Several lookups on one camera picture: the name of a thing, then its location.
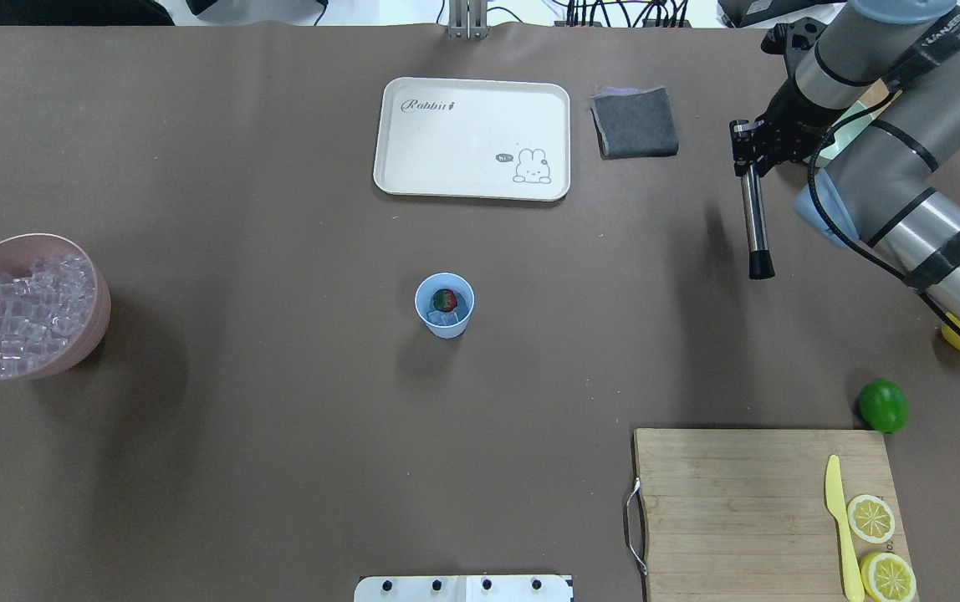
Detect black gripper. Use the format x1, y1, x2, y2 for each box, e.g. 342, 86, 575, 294
728, 77, 844, 176

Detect steel muddler black tip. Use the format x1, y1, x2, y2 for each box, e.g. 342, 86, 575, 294
740, 165, 775, 279

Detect red strawberry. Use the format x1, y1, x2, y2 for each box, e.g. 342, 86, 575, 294
431, 288, 458, 314

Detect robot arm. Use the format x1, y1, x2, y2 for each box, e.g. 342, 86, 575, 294
729, 1, 960, 339

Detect light blue cup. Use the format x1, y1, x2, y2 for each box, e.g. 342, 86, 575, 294
414, 272, 476, 339

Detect ice cubes in cup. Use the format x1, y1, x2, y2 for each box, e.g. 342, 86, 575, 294
426, 306, 470, 328

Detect pile of ice cubes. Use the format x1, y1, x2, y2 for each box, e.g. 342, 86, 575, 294
0, 254, 97, 377

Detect mint green bowl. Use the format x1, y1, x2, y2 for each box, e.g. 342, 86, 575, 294
816, 113, 874, 168

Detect grey folded cloth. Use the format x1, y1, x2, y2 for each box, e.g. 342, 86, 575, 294
590, 85, 680, 160

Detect green lime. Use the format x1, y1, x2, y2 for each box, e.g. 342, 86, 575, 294
857, 378, 911, 434

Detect cream rabbit tray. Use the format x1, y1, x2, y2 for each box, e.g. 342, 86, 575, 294
373, 77, 571, 202

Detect yellow plastic knife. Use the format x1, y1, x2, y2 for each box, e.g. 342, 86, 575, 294
824, 454, 866, 601

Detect bamboo cutting board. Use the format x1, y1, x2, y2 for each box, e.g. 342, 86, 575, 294
631, 428, 901, 601

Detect upper lemon slice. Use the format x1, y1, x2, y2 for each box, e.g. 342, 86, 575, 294
846, 494, 897, 544

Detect lemon slice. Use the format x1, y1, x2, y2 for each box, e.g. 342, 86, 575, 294
846, 494, 897, 544
860, 552, 918, 601

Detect lower lemon slice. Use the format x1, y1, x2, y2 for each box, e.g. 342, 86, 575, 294
860, 552, 918, 601

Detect pink bowl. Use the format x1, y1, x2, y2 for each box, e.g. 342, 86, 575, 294
0, 233, 112, 381

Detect aluminium frame post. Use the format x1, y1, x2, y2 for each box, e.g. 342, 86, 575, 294
446, 0, 490, 39

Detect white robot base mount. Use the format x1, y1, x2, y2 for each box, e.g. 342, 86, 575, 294
353, 574, 575, 601

